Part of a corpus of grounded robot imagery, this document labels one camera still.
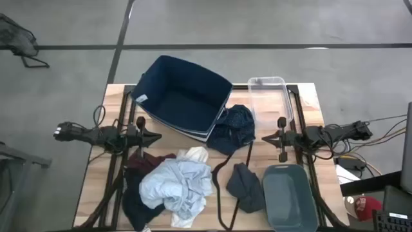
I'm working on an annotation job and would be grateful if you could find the clear plastic bin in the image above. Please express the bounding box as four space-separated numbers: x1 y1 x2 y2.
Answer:
247 76 294 126

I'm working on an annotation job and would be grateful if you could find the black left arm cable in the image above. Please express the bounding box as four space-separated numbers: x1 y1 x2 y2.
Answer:
92 104 107 129

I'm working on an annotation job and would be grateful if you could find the black box device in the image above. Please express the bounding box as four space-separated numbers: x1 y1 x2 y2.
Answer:
382 185 412 215

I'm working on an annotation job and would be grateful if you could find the black velvet clothes hanger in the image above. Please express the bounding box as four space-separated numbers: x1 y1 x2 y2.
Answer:
211 140 254 231

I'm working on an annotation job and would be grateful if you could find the black mesh chair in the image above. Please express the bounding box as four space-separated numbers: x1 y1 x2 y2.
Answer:
0 12 51 69

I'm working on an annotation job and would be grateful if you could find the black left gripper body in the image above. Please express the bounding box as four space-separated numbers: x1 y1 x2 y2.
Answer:
127 116 147 159

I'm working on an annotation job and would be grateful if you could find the maroon cloth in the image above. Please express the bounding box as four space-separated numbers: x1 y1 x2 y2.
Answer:
127 151 177 177

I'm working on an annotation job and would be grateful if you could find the dark grey cloth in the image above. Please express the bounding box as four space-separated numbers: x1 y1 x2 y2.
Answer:
225 162 267 214

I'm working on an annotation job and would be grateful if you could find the navy dotted cloth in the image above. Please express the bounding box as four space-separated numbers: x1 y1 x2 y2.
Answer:
205 104 257 156

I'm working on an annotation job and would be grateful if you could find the black power adapter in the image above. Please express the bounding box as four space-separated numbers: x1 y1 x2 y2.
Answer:
336 156 366 171

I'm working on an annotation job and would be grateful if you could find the navy cloth with white lettering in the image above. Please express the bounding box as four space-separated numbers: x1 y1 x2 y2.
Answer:
121 167 167 232

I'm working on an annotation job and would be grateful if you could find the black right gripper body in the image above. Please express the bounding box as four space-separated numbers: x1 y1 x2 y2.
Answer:
276 116 300 163

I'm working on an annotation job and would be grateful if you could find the light blue shirt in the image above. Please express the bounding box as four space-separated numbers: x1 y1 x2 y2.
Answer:
138 157 214 220

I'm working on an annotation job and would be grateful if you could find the black desk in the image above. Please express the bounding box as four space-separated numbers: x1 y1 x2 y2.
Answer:
339 170 403 197

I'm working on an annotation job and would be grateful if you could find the black keyboard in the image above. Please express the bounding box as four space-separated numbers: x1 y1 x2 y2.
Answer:
372 209 412 232

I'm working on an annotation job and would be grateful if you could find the grey metal stand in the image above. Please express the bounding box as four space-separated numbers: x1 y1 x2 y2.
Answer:
0 141 52 232

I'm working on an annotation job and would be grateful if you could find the teal plastic bin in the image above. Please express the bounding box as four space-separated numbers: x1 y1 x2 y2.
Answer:
261 163 319 232

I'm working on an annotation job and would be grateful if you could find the white sock with dark mark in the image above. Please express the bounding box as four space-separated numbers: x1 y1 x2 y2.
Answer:
176 146 209 164

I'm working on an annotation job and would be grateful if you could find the navy white striped fabric basket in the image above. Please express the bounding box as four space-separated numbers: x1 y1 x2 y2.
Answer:
130 54 233 142

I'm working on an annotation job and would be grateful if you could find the grey monitor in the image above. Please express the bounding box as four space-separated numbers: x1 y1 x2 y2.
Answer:
400 101 412 195

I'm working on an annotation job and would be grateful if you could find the red cap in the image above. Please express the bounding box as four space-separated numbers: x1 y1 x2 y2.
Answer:
344 195 384 222

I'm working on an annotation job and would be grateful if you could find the white paper sheet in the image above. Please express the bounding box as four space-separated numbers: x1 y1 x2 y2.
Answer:
334 164 361 185

